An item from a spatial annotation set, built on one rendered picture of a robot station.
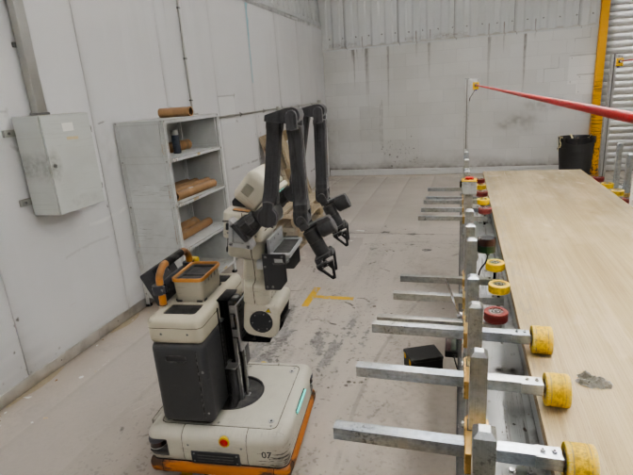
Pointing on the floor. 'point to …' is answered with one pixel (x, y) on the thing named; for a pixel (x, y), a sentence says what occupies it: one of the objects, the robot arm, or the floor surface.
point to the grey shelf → (164, 208)
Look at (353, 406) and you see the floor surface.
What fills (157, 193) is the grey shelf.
